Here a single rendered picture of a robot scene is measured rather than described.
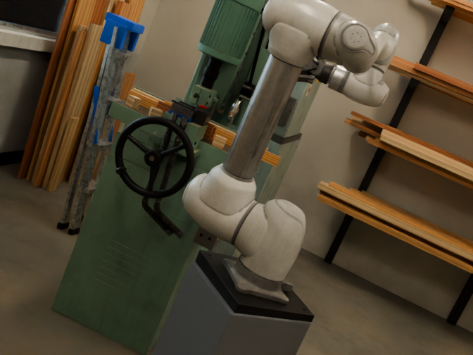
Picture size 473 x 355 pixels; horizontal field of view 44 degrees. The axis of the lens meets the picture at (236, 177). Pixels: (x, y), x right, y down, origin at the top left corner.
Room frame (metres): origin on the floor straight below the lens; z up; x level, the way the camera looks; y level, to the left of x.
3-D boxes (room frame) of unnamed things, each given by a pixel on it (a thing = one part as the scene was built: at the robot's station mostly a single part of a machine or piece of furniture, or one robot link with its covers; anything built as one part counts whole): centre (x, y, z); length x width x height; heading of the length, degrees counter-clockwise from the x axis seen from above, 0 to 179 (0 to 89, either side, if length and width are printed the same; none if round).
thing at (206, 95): (2.37, 0.25, 1.03); 0.14 x 0.07 x 0.09; 174
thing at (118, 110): (2.24, 0.24, 0.87); 0.61 x 0.30 x 0.06; 84
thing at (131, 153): (2.47, 0.24, 0.76); 0.57 x 0.45 x 0.09; 174
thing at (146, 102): (2.34, 0.20, 0.92); 0.67 x 0.02 x 0.04; 84
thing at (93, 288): (2.47, 0.24, 0.35); 0.58 x 0.45 x 0.71; 174
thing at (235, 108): (2.46, 0.11, 1.02); 0.12 x 0.03 x 0.12; 174
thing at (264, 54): (2.54, 0.08, 1.22); 0.09 x 0.08 x 0.15; 174
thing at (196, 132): (2.15, 0.25, 0.91); 0.15 x 0.14 x 0.09; 84
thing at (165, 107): (2.26, 0.27, 0.93); 0.24 x 0.01 x 0.06; 84
